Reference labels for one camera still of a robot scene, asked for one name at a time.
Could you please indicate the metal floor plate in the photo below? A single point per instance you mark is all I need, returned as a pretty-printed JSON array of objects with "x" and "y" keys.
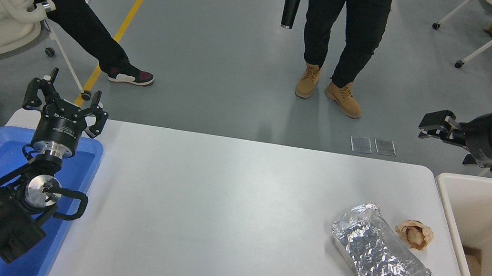
[
  {"x": 385, "y": 146},
  {"x": 361, "y": 144}
]

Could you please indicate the brown cardboard piece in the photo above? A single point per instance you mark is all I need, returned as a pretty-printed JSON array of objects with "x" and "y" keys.
[{"x": 473, "y": 271}]

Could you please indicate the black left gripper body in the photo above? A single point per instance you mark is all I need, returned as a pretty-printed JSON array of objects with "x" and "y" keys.
[{"x": 60, "y": 126}]

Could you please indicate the standing person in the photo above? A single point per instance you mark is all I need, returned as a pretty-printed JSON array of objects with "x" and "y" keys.
[{"x": 329, "y": 24}]

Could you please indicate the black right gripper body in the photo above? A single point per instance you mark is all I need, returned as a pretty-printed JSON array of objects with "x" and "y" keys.
[{"x": 480, "y": 135}]

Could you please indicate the crumpled tan paper ball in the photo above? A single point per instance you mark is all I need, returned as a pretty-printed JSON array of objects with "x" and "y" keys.
[{"x": 415, "y": 235}]

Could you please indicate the black drink bottle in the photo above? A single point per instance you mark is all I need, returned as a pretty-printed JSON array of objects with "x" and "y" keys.
[{"x": 291, "y": 9}]

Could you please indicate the crumpled foil tray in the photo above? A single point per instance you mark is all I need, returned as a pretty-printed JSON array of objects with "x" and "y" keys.
[{"x": 378, "y": 257}]

